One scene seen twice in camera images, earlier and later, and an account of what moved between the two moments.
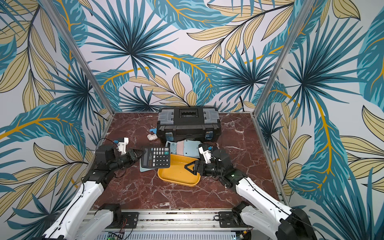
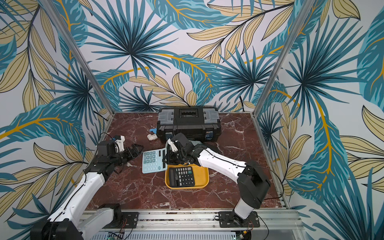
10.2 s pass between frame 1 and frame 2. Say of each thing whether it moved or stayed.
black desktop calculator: moved
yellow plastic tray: moved
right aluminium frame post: stayed
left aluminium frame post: stayed
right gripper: moved
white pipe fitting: stayed
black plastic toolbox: stayed
